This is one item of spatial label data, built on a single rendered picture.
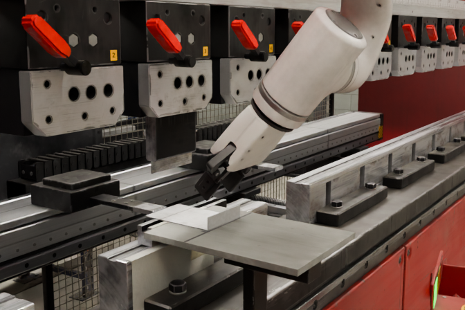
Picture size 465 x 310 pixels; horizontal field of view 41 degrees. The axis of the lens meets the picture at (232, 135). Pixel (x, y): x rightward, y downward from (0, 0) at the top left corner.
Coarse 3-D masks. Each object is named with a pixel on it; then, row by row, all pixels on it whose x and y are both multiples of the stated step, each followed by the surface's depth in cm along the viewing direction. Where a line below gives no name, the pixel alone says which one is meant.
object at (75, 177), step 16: (48, 176) 114; (64, 176) 114; (80, 176) 114; (96, 176) 114; (32, 192) 114; (48, 192) 111; (64, 192) 108; (80, 192) 109; (96, 192) 113; (112, 192) 116; (64, 208) 109; (80, 208) 110; (128, 208) 106; (144, 208) 104; (160, 208) 104
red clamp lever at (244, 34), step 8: (232, 24) 100; (240, 24) 99; (240, 32) 100; (248, 32) 101; (240, 40) 102; (248, 40) 101; (256, 40) 103; (248, 48) 104; (256, 48) 104; (248, 56) 106; (256, 56) 105; (264, 56) 105
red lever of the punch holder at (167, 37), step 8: (152, 24) 83; (160, 24) 83; (152, 32) 84; (160, 32) 84; (168, 32) 84; (160, 40) 85; (168, 40) 85; (176, 40) 86; (168, 48) 86; (176, 48) 86; (176, 56) 88; (184, 56) 89; (192, 56) 89; (176, 64) 90; (184, 64) 89; (192, 64) 89
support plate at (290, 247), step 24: (240, 216) 102; (264, 216) 102; (168, 240) 91; (192, 240) 90; (216, 240) 90; (240, 240) 90; (264, 240) 90; (288, 240) 90; (312, 240) 90; (336, 240) 90; (264, 264) 82; (288, 264) 81; (312, 264) 82
